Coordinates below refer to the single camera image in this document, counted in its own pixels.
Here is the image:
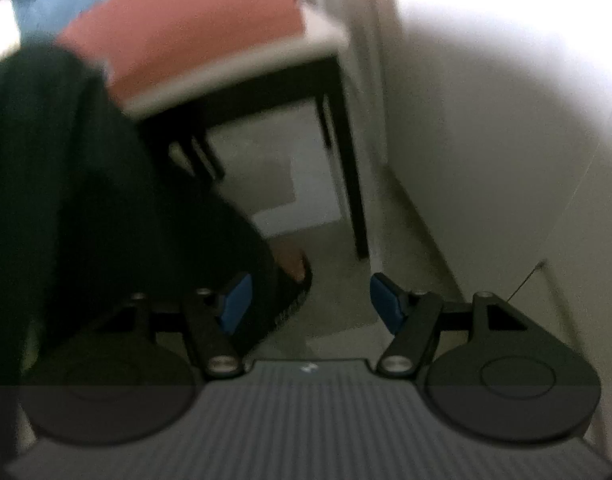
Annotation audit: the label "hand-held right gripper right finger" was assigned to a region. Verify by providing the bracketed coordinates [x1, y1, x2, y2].
[369, 272, 536, 379]

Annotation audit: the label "red top table black legs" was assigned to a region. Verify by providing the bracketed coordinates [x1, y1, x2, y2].
[56, 0, 372, 261]

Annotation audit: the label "person's leg in dark pants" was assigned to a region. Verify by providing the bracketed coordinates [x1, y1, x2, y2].
[0, 44, 283, 388]

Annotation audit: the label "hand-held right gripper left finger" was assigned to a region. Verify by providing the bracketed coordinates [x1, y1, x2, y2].
[88, 272, 253, 379]

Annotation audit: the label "thin dark wire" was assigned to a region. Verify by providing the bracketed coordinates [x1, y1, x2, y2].
[509, 259, 546, 304]

